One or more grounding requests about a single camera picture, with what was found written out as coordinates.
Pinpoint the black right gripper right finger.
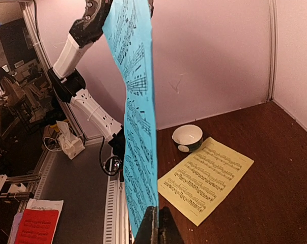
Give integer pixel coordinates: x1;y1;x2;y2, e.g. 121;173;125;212
158;206;184;244

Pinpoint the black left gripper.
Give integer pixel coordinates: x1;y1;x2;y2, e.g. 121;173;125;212
69;0;113;47

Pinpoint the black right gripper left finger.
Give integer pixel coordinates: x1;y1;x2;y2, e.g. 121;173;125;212
134;206;158;244

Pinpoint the blue sheet music page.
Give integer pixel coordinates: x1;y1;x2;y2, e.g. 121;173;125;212
103;1;158;237

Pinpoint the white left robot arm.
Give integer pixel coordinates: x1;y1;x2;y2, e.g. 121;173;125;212
48;1;125;160

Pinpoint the yellow sheet music page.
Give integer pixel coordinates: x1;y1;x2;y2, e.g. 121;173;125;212
158;137;254;226

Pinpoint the white and dark bowl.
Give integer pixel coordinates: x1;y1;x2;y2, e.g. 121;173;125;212
172;125;203;153

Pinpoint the person in background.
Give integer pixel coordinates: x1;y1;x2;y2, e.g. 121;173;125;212
0;67;25;107

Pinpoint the red sheet music page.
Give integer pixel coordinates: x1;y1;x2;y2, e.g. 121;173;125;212
14;209;59;244

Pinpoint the white plastic bag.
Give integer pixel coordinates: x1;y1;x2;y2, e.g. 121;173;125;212
57;121;85;160

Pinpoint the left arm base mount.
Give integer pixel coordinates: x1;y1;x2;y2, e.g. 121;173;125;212
98;137;123;177

